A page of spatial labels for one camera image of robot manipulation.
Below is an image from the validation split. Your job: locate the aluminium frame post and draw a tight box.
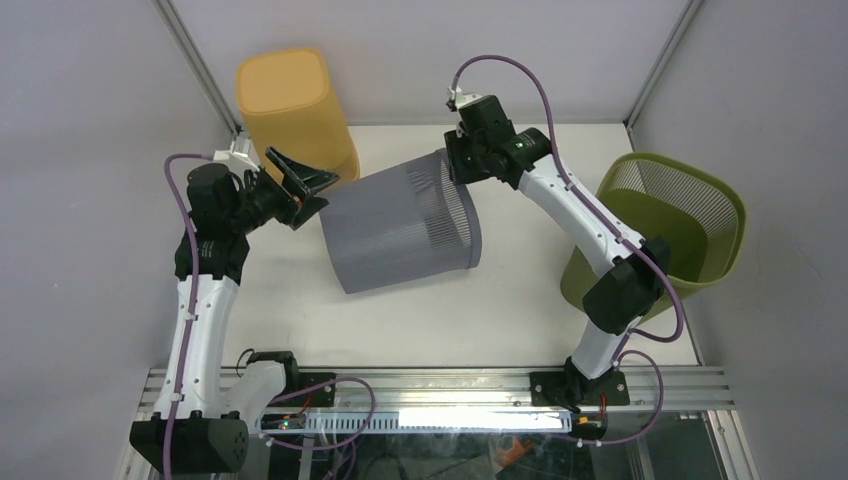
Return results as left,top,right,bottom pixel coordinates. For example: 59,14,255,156
623,0,705,135
152,0,242,137

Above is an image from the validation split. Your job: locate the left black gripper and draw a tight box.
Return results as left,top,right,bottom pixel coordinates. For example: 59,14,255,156
228,147,339,234

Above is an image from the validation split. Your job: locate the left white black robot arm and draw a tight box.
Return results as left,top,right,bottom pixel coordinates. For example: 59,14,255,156
129,148,339,479

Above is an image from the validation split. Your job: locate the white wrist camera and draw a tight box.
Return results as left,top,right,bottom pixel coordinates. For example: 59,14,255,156
212,136,261,175
445,86,481,112

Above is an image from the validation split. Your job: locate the white slotted cable duct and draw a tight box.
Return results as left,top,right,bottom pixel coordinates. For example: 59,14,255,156
262,408,572,435

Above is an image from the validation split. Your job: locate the right aluminium frame post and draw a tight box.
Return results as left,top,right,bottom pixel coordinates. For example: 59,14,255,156
623,0,705,135

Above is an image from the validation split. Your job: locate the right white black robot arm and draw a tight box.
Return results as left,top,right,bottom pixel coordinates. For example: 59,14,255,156
444,93,671,412

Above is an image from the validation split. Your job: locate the orange object under table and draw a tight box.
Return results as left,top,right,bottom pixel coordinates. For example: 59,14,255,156
494,435,535,468

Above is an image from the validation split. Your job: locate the grey mesh waste basket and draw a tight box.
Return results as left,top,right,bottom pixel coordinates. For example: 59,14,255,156
319,149,482,294

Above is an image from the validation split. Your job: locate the aluminium mounting rail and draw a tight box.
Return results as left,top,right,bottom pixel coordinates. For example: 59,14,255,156
138,365,736,413

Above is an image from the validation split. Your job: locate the green mesh waste basket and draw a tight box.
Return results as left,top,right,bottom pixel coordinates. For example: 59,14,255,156
596,152,746,299

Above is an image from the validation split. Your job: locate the yellow mesh waste basket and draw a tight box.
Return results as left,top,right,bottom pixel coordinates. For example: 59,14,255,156
236,47,360,185

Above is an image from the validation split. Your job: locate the left aluminium frame post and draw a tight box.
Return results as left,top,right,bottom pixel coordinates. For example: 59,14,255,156
152,0,242,137

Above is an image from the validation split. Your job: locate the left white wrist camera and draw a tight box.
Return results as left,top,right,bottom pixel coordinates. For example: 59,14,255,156
212,136,261,175

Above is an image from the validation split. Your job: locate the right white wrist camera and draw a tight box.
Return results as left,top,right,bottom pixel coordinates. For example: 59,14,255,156
445,86,481,112

